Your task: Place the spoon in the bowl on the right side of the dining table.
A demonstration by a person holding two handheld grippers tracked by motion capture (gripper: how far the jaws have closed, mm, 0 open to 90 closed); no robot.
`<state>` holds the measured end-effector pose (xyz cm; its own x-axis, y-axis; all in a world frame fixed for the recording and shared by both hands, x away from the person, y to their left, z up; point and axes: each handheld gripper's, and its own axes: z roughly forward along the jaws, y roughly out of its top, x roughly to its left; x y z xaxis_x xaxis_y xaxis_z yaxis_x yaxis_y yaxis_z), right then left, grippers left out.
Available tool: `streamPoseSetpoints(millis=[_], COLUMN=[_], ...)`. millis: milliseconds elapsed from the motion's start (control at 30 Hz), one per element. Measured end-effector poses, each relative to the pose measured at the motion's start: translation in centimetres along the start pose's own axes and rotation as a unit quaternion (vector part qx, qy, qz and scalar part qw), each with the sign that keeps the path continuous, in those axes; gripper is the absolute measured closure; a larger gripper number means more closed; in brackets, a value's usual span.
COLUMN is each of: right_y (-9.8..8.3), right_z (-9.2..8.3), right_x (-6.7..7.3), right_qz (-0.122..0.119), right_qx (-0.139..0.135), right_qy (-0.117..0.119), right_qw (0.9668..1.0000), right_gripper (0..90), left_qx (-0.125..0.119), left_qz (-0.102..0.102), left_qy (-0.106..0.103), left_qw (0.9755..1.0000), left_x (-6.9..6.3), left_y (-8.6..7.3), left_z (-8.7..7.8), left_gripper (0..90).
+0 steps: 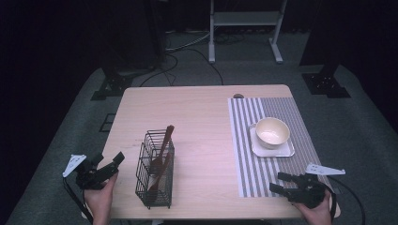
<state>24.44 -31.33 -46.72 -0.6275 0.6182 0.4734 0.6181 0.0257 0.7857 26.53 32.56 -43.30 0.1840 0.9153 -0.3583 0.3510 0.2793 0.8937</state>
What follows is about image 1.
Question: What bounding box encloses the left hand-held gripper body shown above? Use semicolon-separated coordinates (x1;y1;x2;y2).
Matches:
62;154;109;190

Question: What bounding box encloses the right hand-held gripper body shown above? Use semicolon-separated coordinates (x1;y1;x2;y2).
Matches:
289;163;346;210

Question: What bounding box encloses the black wire cutlery basket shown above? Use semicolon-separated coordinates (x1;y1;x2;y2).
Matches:
134;128;176;210

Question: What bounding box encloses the long brown wooden utensil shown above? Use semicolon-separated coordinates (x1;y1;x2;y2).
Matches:
149;125;176;176
146;151;173;192

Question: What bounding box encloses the person's right hand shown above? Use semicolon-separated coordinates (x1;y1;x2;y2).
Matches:
294;190;333;225

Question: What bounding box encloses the person's left hand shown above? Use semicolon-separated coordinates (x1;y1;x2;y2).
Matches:
84;172;119;218

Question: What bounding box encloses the white square plate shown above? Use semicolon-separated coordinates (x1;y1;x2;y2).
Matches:
249;123;296;158

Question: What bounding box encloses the grey white striped placemat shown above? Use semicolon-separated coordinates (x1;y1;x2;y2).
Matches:
227;97;334;199

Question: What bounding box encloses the cream ceramic bowl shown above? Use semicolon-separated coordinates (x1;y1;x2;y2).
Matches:
254;116;291;150

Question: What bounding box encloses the black stand base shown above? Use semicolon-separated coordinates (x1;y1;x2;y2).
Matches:
301;64;351;99
90;67;135;101

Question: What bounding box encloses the white metal stand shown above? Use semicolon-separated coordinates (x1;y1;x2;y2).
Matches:
208;0;288;65

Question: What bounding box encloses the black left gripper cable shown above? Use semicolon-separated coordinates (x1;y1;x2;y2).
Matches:
63;177;94;225

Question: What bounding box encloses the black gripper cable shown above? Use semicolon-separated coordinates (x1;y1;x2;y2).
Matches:
63;177;94;225
327;175;366;225

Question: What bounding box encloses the black square floor frame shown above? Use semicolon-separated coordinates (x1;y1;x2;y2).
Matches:
99;112;117;133

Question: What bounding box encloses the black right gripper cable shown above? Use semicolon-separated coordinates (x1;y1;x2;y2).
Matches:
327;175;366;225

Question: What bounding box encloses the black floor cable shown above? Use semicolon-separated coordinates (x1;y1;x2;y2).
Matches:
186;47;224;86
139;52;179;88

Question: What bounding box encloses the grey floor cable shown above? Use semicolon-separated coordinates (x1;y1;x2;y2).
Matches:
165;31;211;53

